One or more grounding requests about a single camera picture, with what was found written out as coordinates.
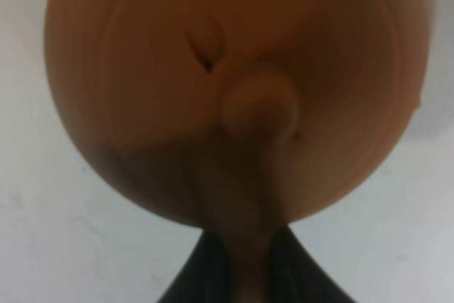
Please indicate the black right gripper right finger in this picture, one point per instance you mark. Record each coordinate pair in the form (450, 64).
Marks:
(295, 276)

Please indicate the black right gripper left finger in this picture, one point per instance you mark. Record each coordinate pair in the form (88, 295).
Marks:
(208, 274)

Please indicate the brown clay teapot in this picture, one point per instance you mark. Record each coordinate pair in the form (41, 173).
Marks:
(237, 116)

